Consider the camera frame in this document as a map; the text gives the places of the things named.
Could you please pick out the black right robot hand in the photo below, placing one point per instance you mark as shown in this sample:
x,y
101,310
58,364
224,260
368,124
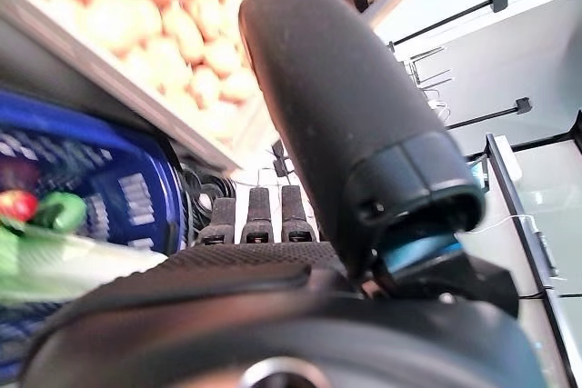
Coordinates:
x,y
336,102

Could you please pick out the green white napa cabbage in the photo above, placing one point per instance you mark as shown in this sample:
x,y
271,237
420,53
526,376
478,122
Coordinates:
x,y
54,261

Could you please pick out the blue plastic shopping basket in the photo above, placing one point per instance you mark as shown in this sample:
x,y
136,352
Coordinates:
x,y
136,179

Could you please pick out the white office desk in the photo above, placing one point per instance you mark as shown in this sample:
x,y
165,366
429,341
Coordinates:
x,y
523,188

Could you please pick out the wooden crate of potatoes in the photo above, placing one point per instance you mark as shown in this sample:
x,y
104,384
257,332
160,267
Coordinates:
x,y
113,83

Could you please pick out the green bell pepper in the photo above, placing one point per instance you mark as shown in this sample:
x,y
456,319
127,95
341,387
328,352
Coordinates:
x,y
61,211

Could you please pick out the purple eggplant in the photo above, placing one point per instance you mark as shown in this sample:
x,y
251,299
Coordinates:
x,y
16,174

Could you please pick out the red apple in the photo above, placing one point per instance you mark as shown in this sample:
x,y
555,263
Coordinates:
x,y
17,205

